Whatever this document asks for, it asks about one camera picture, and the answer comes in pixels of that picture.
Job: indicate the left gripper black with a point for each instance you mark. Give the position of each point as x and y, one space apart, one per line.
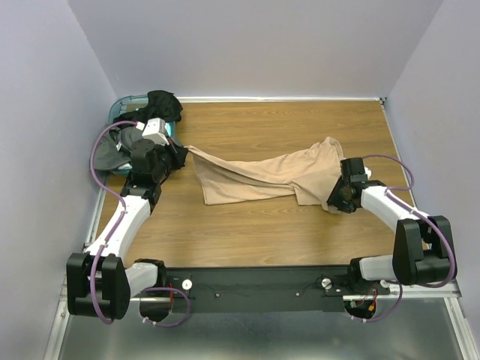
178 152

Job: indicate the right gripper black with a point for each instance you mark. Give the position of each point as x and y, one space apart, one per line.
334 199

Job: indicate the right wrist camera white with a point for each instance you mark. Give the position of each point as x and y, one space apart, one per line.
368 172

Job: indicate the black t shirt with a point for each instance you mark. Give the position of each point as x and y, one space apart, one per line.
161 104

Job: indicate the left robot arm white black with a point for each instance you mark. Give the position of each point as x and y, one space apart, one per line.
98 283

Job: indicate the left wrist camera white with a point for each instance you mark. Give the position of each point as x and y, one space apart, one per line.
156 131

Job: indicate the beige t shirt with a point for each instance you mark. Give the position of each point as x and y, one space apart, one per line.
309 174

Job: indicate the teal plastic basket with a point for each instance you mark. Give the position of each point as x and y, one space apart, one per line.
134 102

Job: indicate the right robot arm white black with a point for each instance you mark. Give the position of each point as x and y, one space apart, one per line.
423 252

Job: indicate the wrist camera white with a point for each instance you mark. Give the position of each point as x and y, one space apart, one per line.
156 131
368 172

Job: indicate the grey t shirt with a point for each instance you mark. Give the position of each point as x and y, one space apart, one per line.
114 148

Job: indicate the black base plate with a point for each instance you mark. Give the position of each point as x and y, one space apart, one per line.
257 290

